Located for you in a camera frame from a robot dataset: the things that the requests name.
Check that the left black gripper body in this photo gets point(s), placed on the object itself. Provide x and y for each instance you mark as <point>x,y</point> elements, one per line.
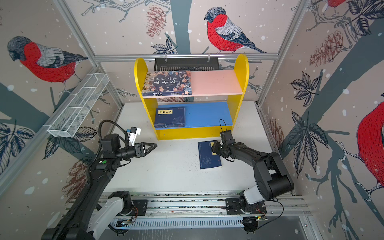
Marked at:
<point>129,152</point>

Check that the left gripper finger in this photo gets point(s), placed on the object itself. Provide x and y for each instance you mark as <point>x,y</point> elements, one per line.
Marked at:
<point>149,145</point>
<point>147,149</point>

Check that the navy blue book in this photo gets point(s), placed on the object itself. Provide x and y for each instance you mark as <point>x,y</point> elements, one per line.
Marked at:
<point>174,117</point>
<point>208,159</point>
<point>168,128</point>

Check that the illustrated colourful cover book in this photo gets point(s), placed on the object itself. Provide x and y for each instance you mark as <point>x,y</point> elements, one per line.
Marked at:
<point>167,83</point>

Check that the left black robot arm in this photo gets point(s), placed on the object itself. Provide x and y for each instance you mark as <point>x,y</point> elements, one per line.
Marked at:
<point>82,221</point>

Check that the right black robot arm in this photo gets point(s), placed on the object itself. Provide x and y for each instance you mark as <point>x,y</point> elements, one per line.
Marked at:
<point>270,173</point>

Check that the small green circuit board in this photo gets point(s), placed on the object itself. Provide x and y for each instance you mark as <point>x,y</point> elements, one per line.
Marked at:
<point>124,223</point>

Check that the black slotted vent panel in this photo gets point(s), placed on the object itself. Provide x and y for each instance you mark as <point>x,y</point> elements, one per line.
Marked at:
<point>187,64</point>

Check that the black round connector underneath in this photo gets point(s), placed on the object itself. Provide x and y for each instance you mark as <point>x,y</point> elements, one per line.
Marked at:
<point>250,224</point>

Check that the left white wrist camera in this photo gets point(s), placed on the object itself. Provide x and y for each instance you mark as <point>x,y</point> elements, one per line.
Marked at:
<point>133,132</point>

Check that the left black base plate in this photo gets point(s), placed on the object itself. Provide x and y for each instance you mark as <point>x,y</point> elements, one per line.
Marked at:
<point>138,208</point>

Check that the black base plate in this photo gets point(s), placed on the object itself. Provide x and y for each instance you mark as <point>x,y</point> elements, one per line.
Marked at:
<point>138,208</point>
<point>241,207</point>

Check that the aluminium mounting rail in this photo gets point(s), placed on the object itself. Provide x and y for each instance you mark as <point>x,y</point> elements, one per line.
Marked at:
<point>215,204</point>

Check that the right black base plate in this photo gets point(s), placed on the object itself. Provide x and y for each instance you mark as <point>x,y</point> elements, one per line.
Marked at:
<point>241,207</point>

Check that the white wire mesh basket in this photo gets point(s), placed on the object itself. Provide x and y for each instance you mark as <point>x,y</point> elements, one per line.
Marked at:
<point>71,118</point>

